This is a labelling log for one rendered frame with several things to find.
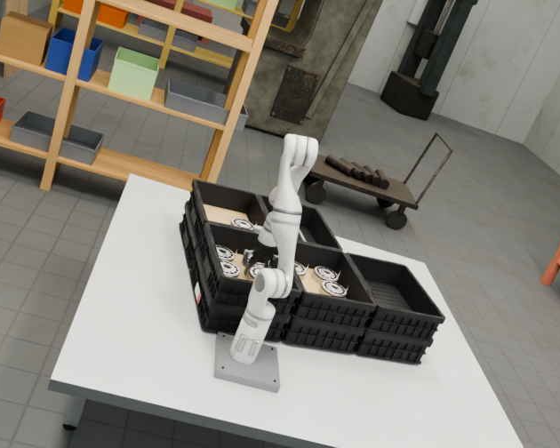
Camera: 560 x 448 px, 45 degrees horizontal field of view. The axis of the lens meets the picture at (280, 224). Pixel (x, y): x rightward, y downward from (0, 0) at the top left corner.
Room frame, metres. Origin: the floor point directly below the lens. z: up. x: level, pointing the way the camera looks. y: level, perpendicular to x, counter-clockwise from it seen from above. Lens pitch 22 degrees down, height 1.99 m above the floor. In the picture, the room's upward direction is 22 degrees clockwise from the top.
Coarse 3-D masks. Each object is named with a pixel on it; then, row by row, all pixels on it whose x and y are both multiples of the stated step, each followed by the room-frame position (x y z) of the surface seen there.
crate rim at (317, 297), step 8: (320, 248) 2.52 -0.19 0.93; (328, 248) 2.54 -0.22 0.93; (344, 256) 2.53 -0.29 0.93; (296, 272) 2.22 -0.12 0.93; (360, 280) 2.37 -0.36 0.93; (304, 288) 2.13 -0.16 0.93; (304, 296) 2.10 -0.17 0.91; (312, 296) 2.11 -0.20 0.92; (320, 296) 2.12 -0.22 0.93; (328, 296) 2.14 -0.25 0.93; (368, 296) 2.27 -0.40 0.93; (336, 304) 2.15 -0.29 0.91; (344, 304) 2.16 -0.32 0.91; (352, 304) 2.17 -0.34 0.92; (360, 304) 2.18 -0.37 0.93; (368, 304) 2.20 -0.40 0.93; (376, 304) 2.22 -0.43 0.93
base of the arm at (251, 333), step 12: (240, 324) 1.89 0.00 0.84; (252, 324) 1.86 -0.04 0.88; (264, 324) 1.87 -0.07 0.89; (240, 336) 1.87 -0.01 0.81; (252, 336) 1.86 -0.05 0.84; (264, 336) 1.89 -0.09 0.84; (240, 348) 1.86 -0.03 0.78; (252, 348) 1.86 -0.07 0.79; (240, 360) 1.86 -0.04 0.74; (252, 360) 1.88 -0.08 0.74
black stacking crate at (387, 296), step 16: (352, 256) 2.58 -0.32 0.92; (368, 272) 2.62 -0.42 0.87; (384, 272) 2.64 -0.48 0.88; (400, 272) 2.67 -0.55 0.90; (384, 288) 2.60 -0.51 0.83; (400, 288) 2.63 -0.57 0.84; (416, 288) 2.54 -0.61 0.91; (384, 304) 2.46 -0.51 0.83; (400, 304) 2.52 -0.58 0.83; (416, 304) 2.50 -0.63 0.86; (368, 320) 2.25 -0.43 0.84; (384, 320) 2.24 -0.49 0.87; (400, 320) 2.26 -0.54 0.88; (416, 320) 2.29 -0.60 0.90; (400, 336) 2.26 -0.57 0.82; (416, 336) 2.30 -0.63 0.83; (432, 336) 2.33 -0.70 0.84
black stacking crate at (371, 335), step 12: (360, 336) 2.25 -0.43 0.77; (372, 336) 2.22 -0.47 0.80; (384, 336) 2.24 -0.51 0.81; (396, 336) 2.26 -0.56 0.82; (360, 348) 2.23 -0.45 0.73; (372, 348) 2.24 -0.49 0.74; (384, 348) 2.26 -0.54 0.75; (396, 348) 2.27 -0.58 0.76; (408, 348) 2.30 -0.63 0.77; (420, 348) 2.32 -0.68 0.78; (396, 360) 2.28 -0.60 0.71; (408, 360) 2.31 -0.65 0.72
